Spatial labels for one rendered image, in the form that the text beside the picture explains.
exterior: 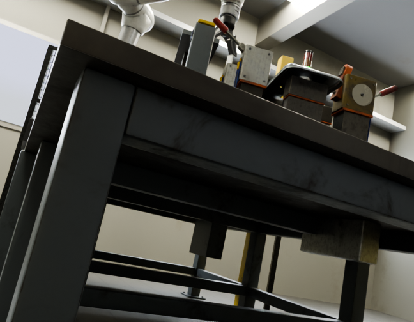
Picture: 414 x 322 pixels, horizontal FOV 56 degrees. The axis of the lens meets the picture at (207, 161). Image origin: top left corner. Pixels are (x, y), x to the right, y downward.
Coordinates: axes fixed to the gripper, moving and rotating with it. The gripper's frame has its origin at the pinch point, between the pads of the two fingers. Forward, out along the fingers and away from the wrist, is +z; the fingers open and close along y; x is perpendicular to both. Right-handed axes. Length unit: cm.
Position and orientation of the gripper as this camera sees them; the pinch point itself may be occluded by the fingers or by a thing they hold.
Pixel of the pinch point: (219, 59)
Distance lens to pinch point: 179.9
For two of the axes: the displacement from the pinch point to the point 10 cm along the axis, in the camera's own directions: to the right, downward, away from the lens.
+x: -7.7, -0.3, 6.4
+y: 6.0, 2.8, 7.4
